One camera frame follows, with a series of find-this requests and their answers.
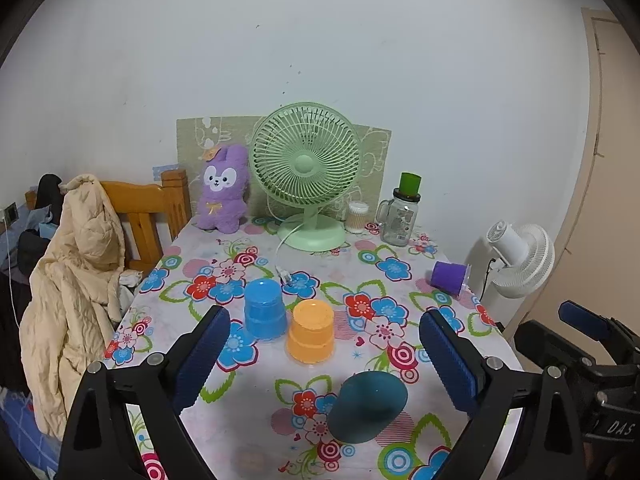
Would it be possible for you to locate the teal cup with yellow rim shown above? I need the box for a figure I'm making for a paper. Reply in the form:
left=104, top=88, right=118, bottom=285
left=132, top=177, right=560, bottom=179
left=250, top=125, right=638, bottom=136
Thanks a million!
left=326, top=370, right=408, bottom=444

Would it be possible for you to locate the blue plastic cup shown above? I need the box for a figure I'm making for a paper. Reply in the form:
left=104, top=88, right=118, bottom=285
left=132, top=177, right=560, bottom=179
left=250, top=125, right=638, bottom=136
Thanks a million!
left=244, top=278, right=288, bottom=340

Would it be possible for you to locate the purple plastic cup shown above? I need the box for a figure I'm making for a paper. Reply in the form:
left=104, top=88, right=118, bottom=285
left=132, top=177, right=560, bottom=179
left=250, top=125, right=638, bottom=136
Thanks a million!
left=428, top=261, right=471, bottom=296

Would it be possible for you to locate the orange plastic cup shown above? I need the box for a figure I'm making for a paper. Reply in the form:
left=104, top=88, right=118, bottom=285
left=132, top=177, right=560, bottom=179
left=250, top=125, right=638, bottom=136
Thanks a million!
left=286, top=299, right=335, bottom=365

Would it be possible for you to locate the beige door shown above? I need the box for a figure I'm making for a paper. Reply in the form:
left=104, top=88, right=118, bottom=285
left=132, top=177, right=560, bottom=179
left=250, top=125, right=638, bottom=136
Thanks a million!
left=504, top=9, right=639, bottom=364

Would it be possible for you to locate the white standing fan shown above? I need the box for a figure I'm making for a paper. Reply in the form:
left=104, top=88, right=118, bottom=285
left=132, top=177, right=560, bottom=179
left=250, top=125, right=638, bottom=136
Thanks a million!
left=485, top=220, right=555, bottom=299

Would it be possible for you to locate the beige puffer jacket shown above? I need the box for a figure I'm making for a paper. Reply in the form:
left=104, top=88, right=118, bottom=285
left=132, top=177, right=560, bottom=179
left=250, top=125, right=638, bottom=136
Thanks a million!
left=20, top=174, right=126, bottom=440

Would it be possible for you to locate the blue checkered bedding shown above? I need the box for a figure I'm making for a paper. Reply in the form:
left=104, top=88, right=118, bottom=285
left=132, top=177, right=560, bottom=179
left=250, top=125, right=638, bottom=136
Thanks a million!
left=1, top=387, right=62, bottom=479

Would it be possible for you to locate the floral tablecloth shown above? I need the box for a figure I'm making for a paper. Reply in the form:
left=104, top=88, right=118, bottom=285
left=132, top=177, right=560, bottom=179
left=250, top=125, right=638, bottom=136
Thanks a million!
left=102, top=216, right=524, bottom=480

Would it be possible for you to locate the wooden chair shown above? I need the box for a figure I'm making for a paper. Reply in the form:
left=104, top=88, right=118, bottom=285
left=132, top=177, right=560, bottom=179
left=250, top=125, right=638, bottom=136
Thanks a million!
left=24, top=169, right=192, bottom=276

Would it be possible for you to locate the dark clothes pile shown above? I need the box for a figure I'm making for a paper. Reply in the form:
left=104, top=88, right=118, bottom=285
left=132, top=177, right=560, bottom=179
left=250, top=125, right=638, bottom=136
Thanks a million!
left=1, top=174, right=64, bottom=394

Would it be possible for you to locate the purple plush bunny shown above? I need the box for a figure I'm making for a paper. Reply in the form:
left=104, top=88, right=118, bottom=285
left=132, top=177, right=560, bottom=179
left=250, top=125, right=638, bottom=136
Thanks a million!
left=196, top=144, right=250, bottom=234

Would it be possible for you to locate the glass jar green lid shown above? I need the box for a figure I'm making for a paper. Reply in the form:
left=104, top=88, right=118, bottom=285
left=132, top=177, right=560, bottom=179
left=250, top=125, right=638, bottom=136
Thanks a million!
left=374, top=172, right=421, bottom=247

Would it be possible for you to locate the cotton swab container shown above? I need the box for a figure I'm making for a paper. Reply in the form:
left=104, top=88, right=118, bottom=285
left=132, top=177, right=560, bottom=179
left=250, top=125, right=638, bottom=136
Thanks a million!
left=345, top=200, right=369, bottom=234

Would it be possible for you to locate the green patterned board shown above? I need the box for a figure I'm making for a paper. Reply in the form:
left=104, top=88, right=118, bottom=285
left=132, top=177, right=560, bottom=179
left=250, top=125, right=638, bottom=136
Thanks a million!
left=177, top=116, right=392, bottom=220

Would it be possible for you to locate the green desk fan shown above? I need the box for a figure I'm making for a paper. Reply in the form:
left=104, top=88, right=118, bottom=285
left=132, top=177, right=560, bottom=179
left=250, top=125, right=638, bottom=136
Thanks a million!
left=248, top=102, right=361, bottom=252

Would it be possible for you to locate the white fan power cable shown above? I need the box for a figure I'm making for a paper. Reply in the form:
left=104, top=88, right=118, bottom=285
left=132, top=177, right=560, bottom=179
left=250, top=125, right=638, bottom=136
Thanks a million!
left=274, top=219, right=306, bottom=286

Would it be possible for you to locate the wall power socket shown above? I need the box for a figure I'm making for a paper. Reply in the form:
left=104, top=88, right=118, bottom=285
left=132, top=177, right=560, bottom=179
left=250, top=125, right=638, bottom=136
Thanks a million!
left=2, top=203, right=20, bottom=228

